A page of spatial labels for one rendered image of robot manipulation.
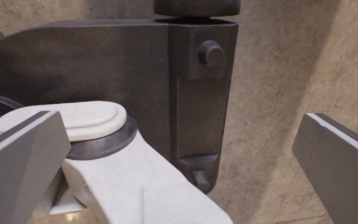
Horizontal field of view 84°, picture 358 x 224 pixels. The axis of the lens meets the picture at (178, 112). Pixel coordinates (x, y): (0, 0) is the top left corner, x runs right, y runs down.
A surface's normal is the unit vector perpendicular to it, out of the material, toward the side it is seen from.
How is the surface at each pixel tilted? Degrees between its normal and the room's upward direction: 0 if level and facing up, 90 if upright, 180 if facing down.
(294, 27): 0
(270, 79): 0
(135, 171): 90
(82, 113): 90
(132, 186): 90
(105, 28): 0
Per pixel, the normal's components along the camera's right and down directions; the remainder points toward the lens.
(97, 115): 0.00, -0.87
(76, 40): 0.19, 0.48
